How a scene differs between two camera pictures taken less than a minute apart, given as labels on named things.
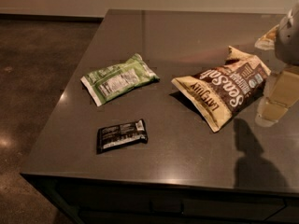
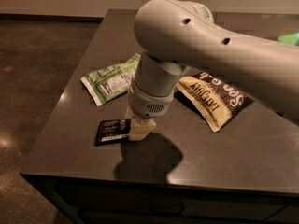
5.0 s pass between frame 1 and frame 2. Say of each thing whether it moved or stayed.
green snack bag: stayed
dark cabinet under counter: stayed
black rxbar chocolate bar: moved
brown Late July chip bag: stayed
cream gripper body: moved
